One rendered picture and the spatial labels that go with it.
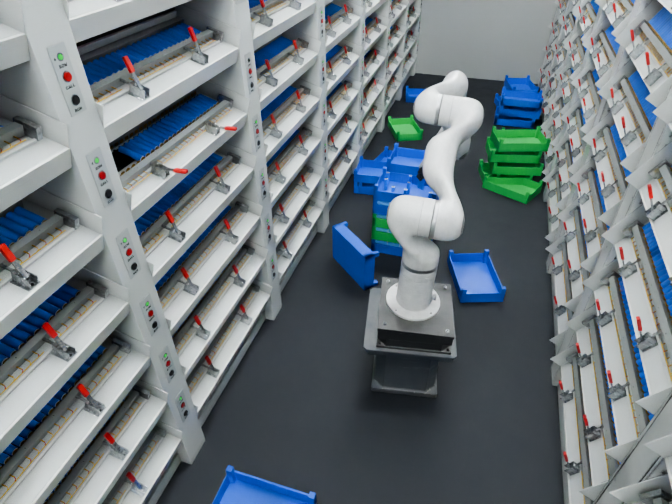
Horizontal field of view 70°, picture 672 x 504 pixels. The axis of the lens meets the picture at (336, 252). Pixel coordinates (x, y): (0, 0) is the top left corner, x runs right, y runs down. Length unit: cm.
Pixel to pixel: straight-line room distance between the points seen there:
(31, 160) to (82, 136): 11
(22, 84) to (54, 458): 77
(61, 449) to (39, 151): 65
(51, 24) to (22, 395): 69
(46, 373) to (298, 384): 104
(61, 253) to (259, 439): 102
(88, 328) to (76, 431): 24
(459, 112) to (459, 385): 103
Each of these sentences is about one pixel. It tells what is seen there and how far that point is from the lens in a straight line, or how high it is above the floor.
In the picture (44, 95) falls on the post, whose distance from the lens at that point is 102.
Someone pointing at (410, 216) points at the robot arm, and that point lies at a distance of 143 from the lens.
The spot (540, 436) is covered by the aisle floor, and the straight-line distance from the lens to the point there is 195.
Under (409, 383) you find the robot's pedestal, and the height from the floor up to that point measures 6.
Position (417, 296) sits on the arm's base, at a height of 46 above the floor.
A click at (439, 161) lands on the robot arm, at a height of 88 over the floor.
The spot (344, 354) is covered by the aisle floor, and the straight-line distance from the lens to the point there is 203.
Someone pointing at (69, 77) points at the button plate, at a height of 128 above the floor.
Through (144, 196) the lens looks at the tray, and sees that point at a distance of 123.
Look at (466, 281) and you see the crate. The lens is 242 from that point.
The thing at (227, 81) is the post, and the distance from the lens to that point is 163.
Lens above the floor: 156
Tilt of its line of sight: 38 degrees down
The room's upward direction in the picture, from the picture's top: 1 degrees counter-clockwise
